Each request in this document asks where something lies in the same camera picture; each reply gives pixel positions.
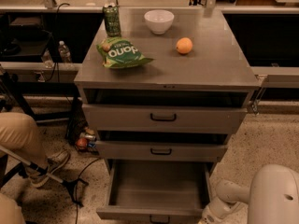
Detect grey middle drawer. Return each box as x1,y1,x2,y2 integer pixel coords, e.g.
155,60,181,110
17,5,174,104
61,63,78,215
96,141,227,162

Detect grey grabber stick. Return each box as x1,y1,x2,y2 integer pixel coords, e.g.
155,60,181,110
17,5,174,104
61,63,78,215
0,146,89,207

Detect clear water bottle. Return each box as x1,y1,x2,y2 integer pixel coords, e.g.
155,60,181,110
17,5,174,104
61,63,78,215
58,41,72,63

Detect grey metal drawer cabinet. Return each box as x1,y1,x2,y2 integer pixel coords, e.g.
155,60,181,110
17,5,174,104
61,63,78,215
74,8,261,175

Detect grey top drawer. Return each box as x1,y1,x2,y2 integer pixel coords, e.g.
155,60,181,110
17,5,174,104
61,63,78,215
82,105,247,134

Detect person leg khaki trousers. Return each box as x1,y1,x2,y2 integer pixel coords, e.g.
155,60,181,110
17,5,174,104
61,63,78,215
0,112,49,169

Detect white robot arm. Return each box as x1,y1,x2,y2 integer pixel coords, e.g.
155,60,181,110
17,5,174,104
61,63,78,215
198,164,299,224

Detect orange fruit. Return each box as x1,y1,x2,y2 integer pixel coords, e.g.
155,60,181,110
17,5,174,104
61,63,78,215
176,37,192,55

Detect green chip bag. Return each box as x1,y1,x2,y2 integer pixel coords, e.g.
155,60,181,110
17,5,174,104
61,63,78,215
96,36,153,69

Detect green soda can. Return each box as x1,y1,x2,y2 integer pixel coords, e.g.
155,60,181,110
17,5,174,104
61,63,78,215
103,3,121,37

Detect white bowl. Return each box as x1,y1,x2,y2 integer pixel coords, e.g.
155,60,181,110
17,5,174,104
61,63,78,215
144,9,175,35

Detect grey drawer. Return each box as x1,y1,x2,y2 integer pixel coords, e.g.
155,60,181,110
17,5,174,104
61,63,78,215
96,141,227,162
97,160,211,224
82,105,247,134

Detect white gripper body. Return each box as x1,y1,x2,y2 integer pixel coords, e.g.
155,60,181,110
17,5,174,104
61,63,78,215
199,197,243,224

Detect beige sneaker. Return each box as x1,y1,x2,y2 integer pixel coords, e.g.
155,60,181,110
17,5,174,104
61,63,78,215
26,150,70,189

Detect black floor cable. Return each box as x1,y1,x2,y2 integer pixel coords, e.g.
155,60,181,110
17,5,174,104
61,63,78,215
74,158,101,224

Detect grey bottom drawer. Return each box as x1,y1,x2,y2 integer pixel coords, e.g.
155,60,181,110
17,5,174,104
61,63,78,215
97,160,211,224

